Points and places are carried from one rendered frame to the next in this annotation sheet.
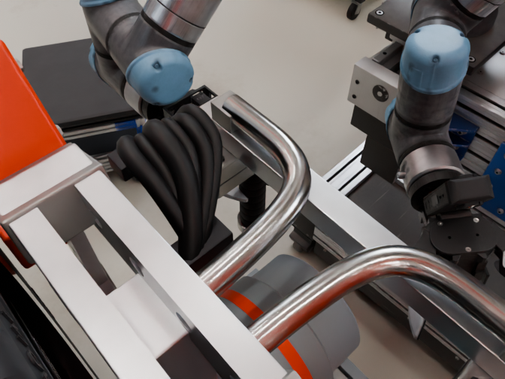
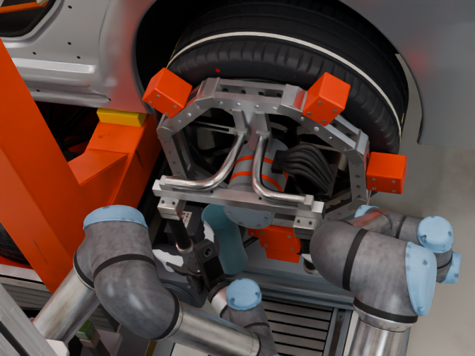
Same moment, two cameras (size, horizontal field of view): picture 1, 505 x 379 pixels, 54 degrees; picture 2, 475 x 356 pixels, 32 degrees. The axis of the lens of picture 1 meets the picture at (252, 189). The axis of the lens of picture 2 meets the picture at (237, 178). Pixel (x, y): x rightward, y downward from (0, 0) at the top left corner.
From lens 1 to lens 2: 1.89 m
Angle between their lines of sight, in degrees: 73
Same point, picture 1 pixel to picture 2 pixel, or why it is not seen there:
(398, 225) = not seen: outside the picture
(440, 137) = not seen: hidden behind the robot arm
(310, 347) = (234, 181)
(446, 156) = (223, 296)
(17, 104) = (311, 99)
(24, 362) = (245, 62)
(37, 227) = (279, 87)
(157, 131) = (303, 152)
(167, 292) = (243, 94)
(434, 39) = (244, 289)
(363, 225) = (231, 195)
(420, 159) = not seen: hidden behind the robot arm
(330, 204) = (246, 195)
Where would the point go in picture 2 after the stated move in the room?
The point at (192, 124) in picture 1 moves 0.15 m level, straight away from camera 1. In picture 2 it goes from (297, 163) to (345, 199)
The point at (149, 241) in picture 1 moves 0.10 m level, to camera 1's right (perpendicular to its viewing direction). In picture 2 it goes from (254, 99) to (218, 120)
